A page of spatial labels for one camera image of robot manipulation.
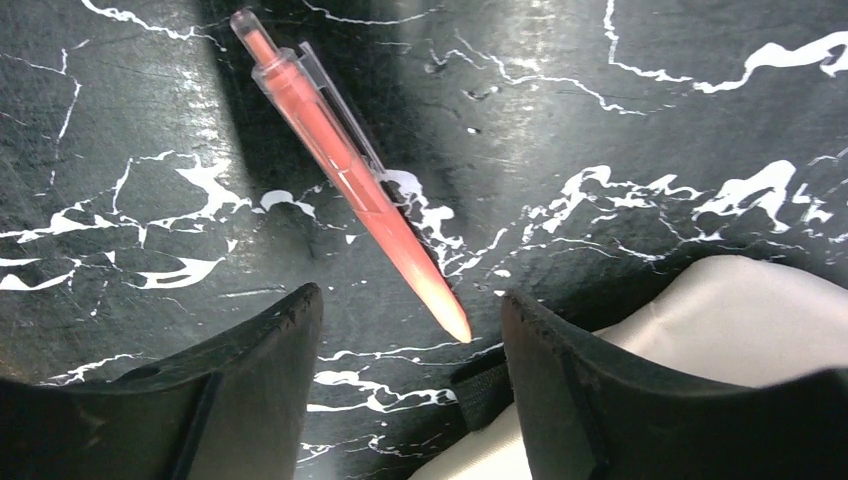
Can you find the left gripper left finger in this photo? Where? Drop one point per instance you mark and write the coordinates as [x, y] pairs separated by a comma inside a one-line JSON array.
[[230, 407]]

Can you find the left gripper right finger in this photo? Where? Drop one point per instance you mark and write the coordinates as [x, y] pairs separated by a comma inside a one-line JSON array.
[[590, 410]]

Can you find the cream canvas student bag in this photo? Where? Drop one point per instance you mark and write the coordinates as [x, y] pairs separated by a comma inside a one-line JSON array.
[[728, 319]]

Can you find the red pencil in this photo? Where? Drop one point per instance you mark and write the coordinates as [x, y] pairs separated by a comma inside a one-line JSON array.
[[302, 91]]

